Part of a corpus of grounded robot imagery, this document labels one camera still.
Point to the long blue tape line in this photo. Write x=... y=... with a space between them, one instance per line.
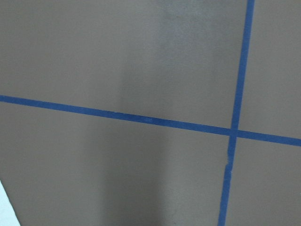
x=151 y=120

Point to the crossing blue tape line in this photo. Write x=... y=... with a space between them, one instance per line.
x=236 y=113

